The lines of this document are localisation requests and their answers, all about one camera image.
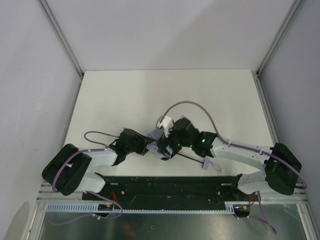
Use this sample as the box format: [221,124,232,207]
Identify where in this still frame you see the lavender folding umbrella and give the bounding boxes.
[146,114,222,173]

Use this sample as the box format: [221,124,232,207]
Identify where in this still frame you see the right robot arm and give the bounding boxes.
[156,116,302,196]

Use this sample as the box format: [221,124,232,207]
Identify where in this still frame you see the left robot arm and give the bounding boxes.
[41,128,155,196]

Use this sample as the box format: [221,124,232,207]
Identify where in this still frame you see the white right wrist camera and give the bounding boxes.
[156,116,175,138]

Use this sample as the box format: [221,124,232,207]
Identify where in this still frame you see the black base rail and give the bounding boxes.
[82,176,258,210]

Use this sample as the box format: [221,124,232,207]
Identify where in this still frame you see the grey slotted cable duct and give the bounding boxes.
[45,202,251,215]

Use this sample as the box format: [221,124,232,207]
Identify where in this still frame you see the left aluminium frame post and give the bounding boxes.
[38,0,85,78]

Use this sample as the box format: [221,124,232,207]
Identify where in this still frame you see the aluminium frame post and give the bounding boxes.
[256,0,303,76]
[38,0,85,78]

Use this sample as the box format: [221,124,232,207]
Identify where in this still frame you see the right aluminium frame post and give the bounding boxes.
[256,0,303,76]

